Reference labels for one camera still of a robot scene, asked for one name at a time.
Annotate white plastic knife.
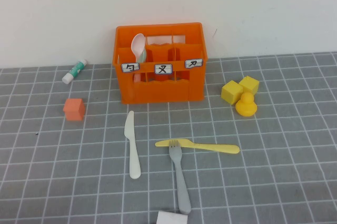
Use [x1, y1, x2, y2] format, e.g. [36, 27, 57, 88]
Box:
[124, 110, 142, 180]

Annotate yellow plastic knife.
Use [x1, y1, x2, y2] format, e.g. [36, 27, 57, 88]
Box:
[154, 138, 241, 155]

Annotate grey plastic fork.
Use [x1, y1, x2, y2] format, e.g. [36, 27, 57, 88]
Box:
[168, 140, 192, 215]

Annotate orange plastic cutlery holder crate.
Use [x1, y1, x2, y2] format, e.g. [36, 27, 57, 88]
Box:
[112, 22, 209, 105]

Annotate white paper label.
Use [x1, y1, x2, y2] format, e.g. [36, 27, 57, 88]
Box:
[154, 63, 173, 75]
[121, 63, 141, 73]
[184, 59, 204, 69]

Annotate white plastic spoon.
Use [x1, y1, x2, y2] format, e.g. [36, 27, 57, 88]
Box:
[131, 33, 146, 84]

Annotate yellow foam cube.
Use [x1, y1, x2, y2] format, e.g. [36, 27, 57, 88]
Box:
[239, 75, 260, 95]
[221, 80, 244, 106]

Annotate yellow rubber duck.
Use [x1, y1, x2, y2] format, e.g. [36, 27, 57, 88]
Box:
[235, 92, 258, 118]

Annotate orange foam cube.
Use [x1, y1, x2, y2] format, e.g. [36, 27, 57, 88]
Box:
[63, 98, 86, 122]

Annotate white and green glue stick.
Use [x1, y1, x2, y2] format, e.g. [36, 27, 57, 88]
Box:
[62, 59, 88, 85]

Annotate grey grid pattern mat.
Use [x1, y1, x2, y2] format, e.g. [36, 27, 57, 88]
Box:
[0, 52, 337, 224]

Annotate white paper sheet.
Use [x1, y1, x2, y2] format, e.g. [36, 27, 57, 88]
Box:
[156, 210, 189, 224]

